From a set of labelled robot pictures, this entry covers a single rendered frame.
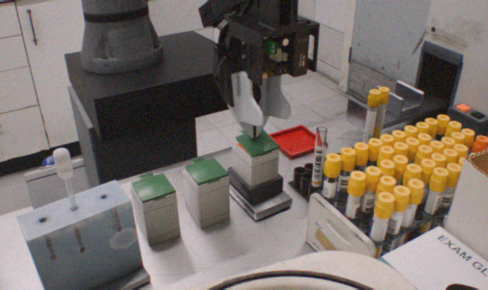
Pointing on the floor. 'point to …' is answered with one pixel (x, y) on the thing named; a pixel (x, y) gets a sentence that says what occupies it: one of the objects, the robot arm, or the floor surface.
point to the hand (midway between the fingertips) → (250, 124)
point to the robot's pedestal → (131, 147)
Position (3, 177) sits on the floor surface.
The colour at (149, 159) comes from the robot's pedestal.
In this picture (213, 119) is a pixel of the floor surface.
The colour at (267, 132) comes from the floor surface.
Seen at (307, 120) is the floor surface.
